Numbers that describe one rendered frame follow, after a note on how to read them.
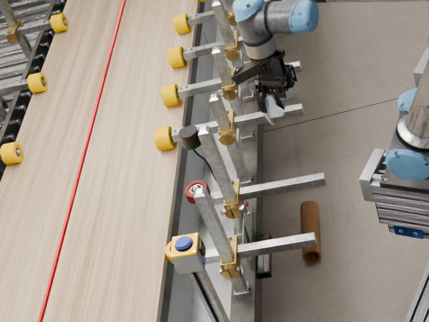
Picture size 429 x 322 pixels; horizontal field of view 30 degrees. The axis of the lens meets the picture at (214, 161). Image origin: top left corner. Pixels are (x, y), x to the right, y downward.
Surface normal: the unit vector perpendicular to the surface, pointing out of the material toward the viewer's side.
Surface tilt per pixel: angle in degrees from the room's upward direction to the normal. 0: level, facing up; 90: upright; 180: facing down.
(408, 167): 97
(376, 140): 0
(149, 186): 0
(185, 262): 90
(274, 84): 90
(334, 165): 0
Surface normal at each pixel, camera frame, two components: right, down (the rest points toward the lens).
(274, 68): -0.46, 0.68
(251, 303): -0.29, -0.72
